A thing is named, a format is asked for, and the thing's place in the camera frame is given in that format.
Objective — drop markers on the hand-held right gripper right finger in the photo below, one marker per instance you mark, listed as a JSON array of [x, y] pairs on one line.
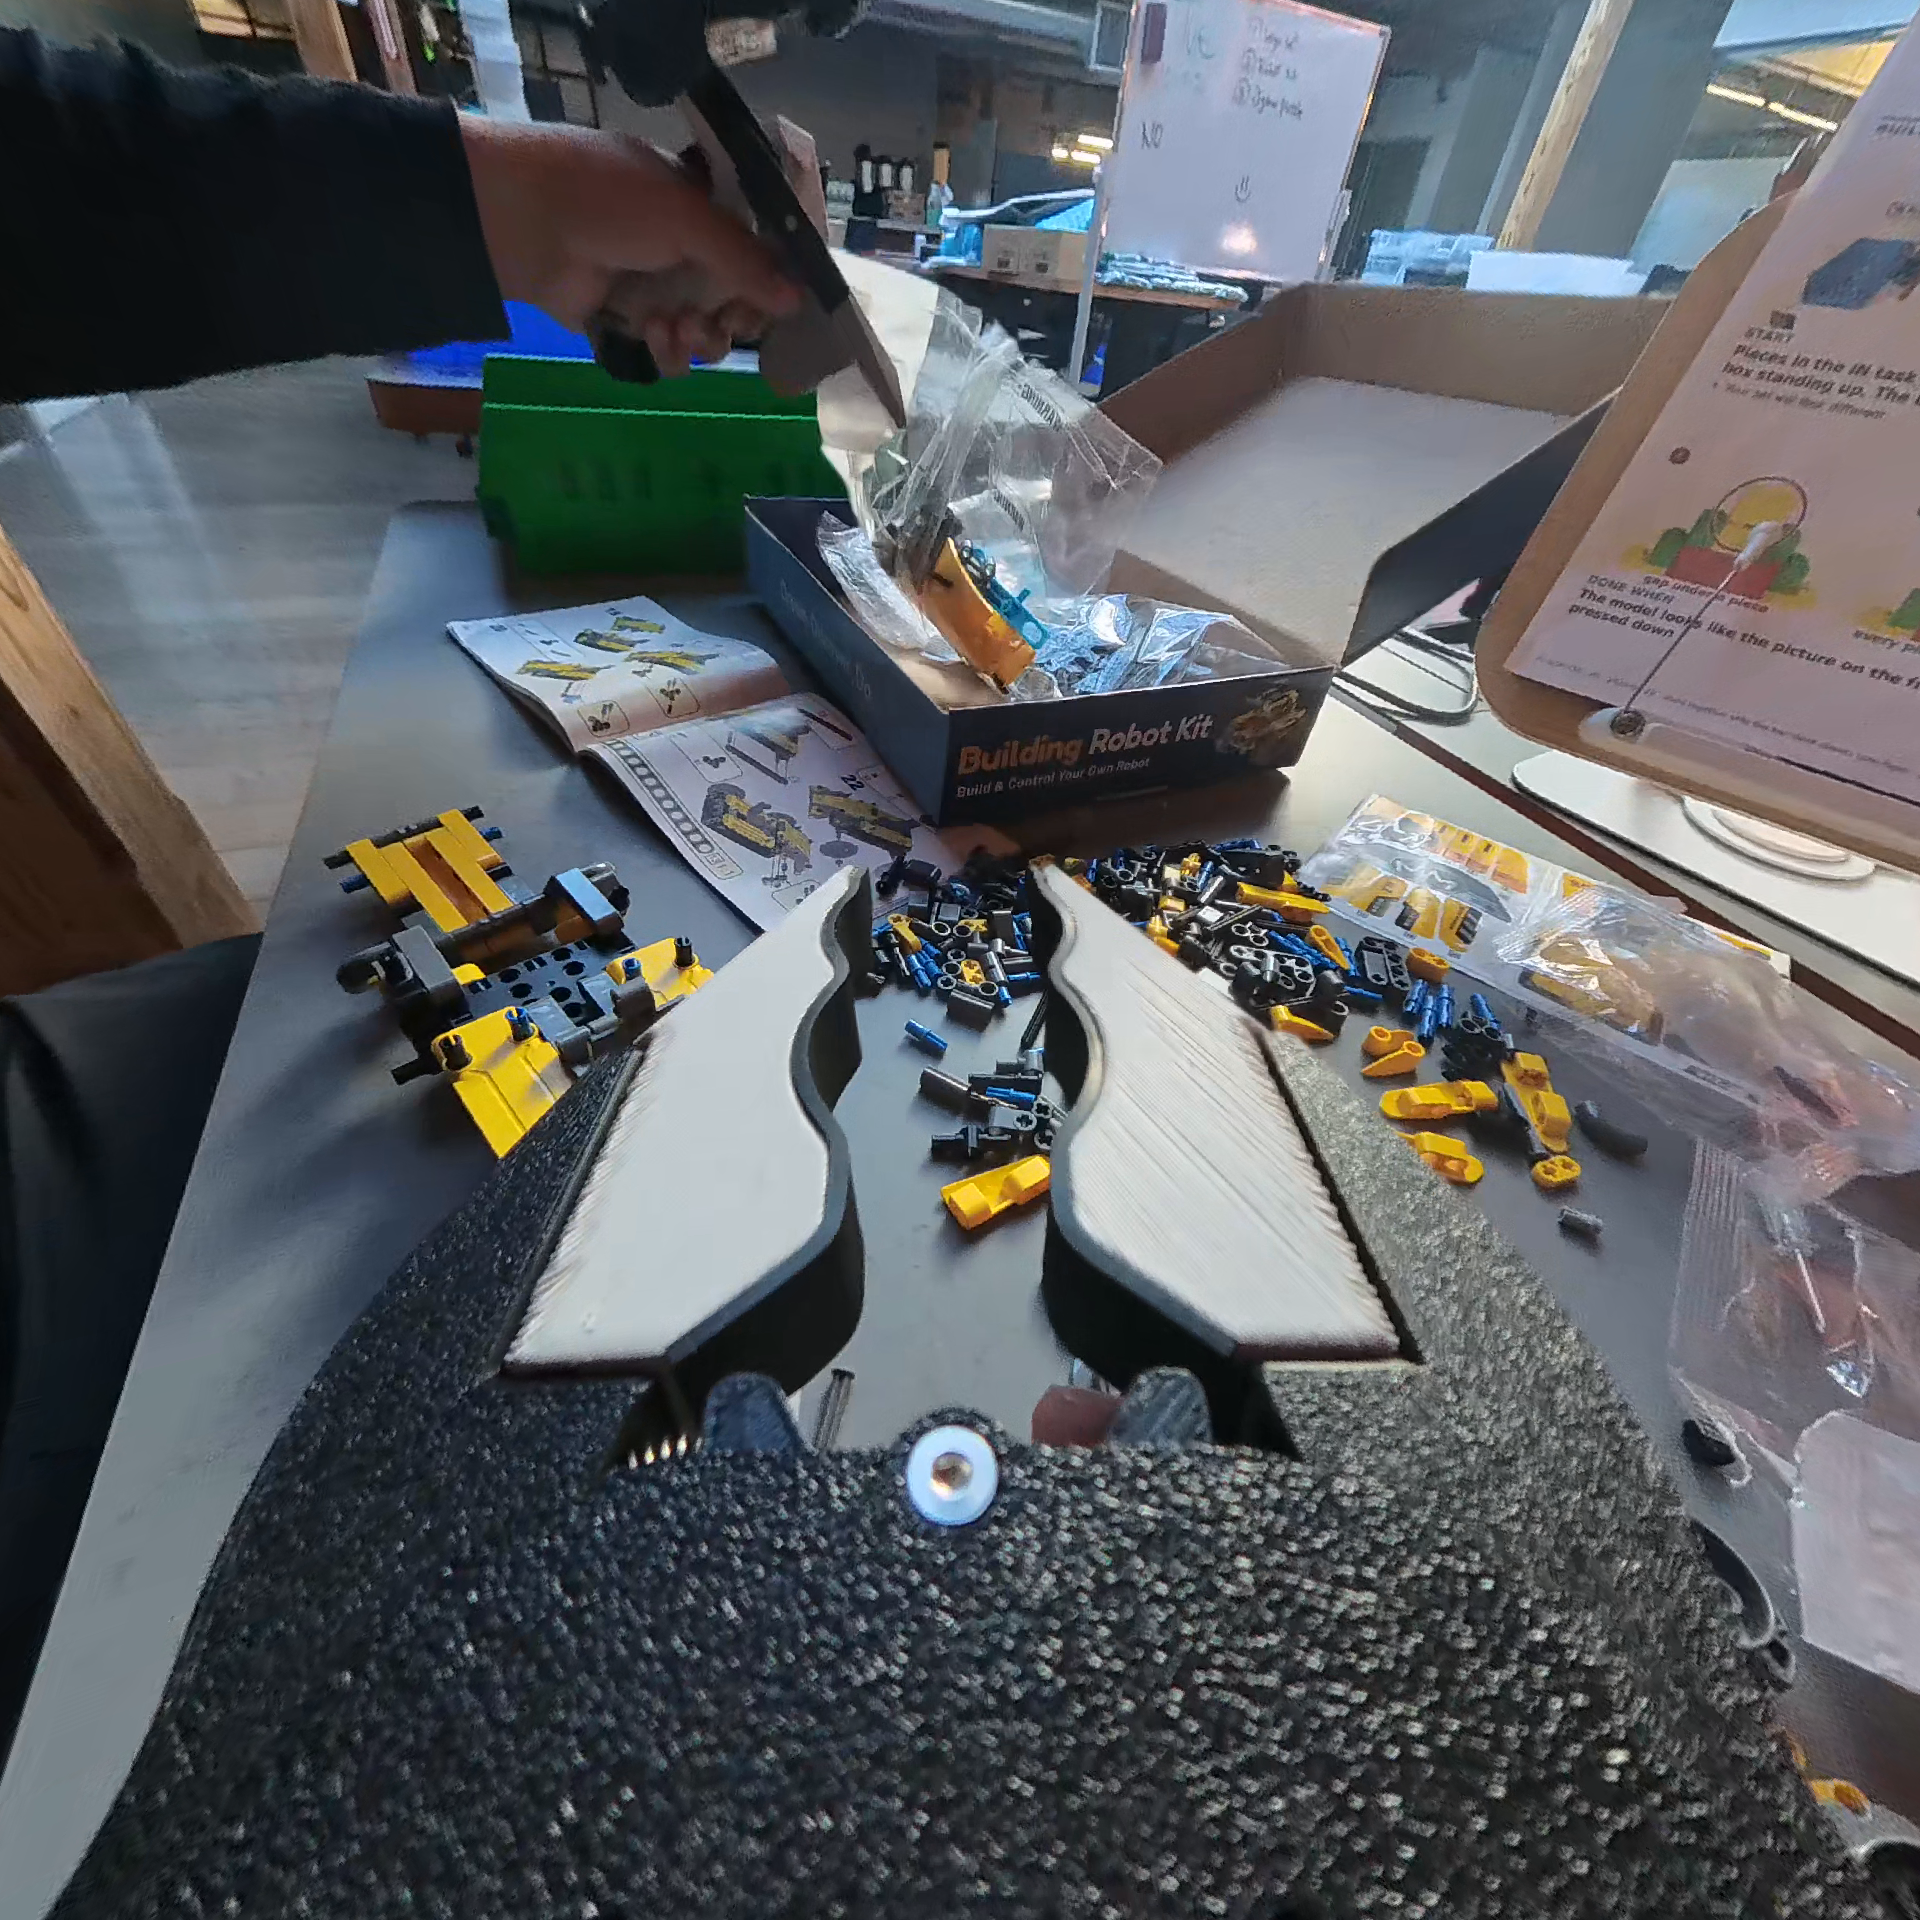
[[1201, 1172]]

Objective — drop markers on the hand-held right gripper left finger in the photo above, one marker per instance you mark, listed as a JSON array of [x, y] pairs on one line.
[[704, 1172]]

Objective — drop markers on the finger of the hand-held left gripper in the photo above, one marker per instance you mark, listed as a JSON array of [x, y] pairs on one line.
[[805, 172], [839, 360]]

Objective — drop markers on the pile of small building pieces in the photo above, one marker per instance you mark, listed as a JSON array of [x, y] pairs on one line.
[[1245, 944]]

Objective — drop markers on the clear plastic parts bag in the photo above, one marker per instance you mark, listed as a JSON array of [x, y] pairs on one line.
[[960, 587]]

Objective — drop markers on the clear bag grey parts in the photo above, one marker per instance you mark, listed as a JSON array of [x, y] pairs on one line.
[[1155, 638]]

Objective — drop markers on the person's left forearm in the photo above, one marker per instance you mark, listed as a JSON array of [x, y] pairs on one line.
[[225, 212]]

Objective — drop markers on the person's left hand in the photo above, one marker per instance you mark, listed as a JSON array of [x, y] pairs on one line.
[[586, 225]]

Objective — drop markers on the green plastic bin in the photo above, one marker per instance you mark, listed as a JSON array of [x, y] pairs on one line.
[[630, 464]]

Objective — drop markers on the partly built yellow model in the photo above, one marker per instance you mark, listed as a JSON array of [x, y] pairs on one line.
[[495, 1051]]

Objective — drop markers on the blue plastic bin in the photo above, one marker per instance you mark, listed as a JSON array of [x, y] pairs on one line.
[[541, 333]]

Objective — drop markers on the yellow black sticker sheet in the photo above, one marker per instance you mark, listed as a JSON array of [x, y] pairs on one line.
[[1410, 885]]

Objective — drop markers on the open instruction booklet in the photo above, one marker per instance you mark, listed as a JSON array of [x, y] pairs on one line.
[[674, 750]]

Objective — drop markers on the small empty clear bag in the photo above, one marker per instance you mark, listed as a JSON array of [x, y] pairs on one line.
[[1650, 990]]

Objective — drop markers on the instruction sheet on wooden board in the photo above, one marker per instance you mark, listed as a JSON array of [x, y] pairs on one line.
[[1560, 704]]

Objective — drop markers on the small screwdriver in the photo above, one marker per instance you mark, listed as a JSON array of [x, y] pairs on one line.
[[1799, 1277]]

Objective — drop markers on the empty clear bag white label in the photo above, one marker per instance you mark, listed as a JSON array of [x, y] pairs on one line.
[[1769, 1425]]

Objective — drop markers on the person's black clothing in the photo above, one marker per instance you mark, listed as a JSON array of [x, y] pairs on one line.
[[61, 1200]]

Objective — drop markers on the wooden column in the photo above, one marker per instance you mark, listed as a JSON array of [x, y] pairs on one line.
[[1569, 119]]

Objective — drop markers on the printed instruction sheet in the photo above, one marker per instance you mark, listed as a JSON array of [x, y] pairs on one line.
[[1725, 524]]

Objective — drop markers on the wooden post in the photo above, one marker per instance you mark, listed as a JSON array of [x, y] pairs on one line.
[[90, 827]]

